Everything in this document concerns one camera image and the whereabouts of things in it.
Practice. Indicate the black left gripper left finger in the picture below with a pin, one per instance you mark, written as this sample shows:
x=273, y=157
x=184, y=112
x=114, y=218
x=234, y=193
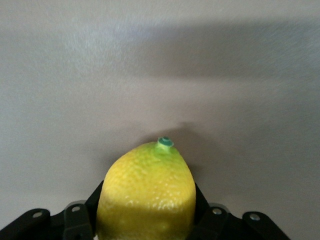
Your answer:
x=75, y=222

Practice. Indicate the yellow lemon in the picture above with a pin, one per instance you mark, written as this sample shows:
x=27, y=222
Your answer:
x=147, y=195

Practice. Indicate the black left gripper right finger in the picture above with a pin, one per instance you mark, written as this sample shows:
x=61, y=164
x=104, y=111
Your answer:
x=215, y=225

